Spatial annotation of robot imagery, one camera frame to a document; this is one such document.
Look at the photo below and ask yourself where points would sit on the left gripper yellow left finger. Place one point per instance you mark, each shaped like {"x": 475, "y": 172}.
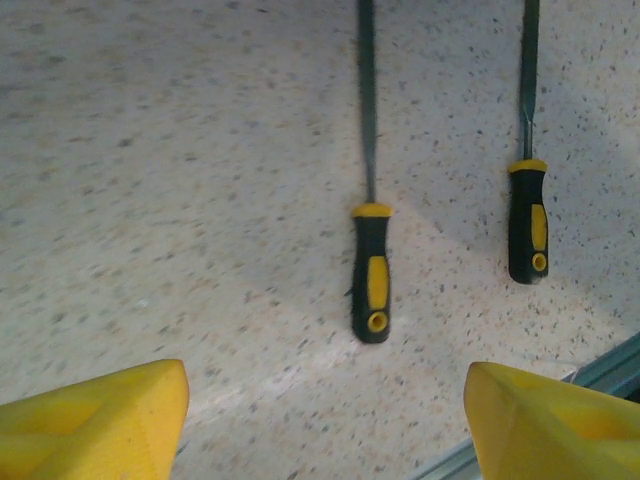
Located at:
{"x": 85, "y": 435}

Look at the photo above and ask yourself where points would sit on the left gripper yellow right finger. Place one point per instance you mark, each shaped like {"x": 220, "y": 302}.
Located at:
{"x": 555, "y": 435}

